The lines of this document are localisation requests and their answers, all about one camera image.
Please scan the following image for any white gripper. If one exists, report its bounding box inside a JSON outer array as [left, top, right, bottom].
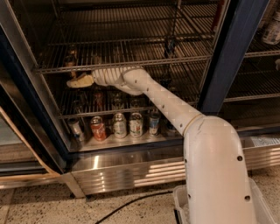
[[66, 68, 124, 88]]

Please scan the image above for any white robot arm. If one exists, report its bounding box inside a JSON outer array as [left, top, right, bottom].
[[66, 66, 257, 224]]

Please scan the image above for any red cola can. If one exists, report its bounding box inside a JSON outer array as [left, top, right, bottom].
[[90, 116, 107, 141]]

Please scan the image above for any silver can far left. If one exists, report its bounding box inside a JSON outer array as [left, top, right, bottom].
[[67, 118, 85, 142]]

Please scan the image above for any white green red can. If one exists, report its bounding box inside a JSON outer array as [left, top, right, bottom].
[[129, 112, 143, 137]]

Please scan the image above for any blue silver can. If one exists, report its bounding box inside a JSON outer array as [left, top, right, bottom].
[[149, 112, 160, 137]]

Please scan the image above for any open fridge glass door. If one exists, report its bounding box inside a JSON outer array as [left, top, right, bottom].
[[0, 31, 67, 189]]

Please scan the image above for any stainless steel fridge grille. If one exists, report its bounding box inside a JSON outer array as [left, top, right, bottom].
[[71, 135, 280, 195]]

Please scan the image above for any dark blue fridge pillar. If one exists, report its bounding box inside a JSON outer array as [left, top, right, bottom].
[[197, 0, 269, 115]]

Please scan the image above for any white can right compartment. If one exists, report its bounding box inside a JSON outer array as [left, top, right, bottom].
[[262, 10, 280, 45]]

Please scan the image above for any white plastic bin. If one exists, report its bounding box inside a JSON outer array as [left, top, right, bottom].
[[173, 178, 277, 224]]

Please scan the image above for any lower wire shelf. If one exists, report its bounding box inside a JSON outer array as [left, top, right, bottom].
[[58, 82, 200, 120]]

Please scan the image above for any top wire shelf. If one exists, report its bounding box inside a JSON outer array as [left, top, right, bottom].
[[34, 36, 213, 74]]

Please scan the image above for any black power cable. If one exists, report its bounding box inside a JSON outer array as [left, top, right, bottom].
[[94, 190, 173, 224]]

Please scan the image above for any right compartment wire shelf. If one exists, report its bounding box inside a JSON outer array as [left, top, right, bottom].
[[224, 31, 280, 102]]

